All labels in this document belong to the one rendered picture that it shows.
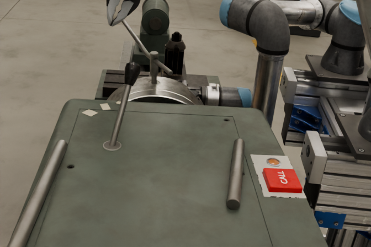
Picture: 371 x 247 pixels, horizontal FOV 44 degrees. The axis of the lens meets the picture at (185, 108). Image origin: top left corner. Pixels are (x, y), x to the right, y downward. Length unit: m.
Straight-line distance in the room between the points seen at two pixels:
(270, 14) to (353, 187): 0.53
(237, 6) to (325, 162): 0.52
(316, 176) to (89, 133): 0.63
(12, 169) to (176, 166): 2.31
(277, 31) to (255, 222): 0.71
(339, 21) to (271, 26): 0.40
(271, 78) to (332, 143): 0.26
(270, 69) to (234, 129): 0.42
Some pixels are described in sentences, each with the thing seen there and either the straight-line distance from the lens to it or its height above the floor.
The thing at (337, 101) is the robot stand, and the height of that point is 1.07.
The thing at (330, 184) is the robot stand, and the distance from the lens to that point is 1.32.
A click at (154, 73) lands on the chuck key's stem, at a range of 1.22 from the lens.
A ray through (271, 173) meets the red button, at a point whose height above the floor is 1.27.
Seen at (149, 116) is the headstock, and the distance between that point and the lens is 1.03.
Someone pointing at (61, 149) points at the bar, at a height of 1.28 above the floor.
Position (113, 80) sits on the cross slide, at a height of 0.97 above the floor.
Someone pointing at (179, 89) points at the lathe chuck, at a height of 1.23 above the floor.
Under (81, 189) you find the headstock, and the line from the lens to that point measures 0.81.
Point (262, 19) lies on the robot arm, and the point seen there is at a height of 1.39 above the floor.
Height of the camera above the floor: 1.74
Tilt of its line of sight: 27 degrees down
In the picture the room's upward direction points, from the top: 6 degrees clockwise
